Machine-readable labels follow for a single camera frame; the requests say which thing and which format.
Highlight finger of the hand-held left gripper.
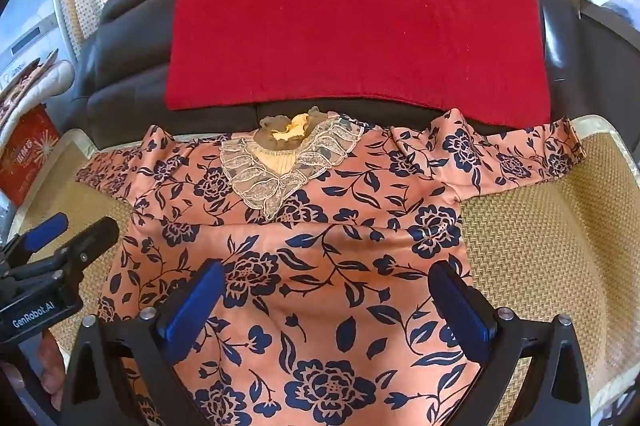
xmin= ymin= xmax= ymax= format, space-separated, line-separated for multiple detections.
xmin=0 ymin=212 xmax=70 ymax=279
xmin=2 ymin=216 xmax=121 ymax=293

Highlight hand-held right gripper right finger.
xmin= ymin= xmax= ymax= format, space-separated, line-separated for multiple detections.
xmin=428 ymin=260 xmax=592 ymax=426

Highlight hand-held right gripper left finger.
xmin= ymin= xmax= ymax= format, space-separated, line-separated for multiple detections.
xmin=62 ymin=258 xmax=228 ymax=426

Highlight orange floral blouse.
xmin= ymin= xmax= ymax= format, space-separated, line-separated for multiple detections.
xmin=75 ymin=106 xmax=588 ymax=426

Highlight person's left hand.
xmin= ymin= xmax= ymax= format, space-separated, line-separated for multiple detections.
xmin=36 ymin=330 xmax=67 ymax=399

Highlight red printed box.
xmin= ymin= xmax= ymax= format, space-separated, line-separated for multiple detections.
xmin=0 ymin=102 xmax=62 ymax=209

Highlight beige woven straw mat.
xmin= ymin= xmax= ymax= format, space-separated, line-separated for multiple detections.
xmin=0 ymin=115 xmax=640 ymax=426

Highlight patterned quilted cloths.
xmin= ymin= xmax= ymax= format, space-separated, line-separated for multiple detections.
xmin=0 ymin=48 xmax=77 ymax=143

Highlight dark brown leather sofa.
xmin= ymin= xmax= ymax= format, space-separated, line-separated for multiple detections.
xmin=82 ymin=0 xmax=640 ymax=157

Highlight white appliance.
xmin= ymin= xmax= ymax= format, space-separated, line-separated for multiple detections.
xmin=0 ymin=0 xmax=67 ymax=81

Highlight red towel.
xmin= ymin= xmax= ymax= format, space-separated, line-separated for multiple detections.
xmin=164 ymin=0 xmax=553 ymax=129

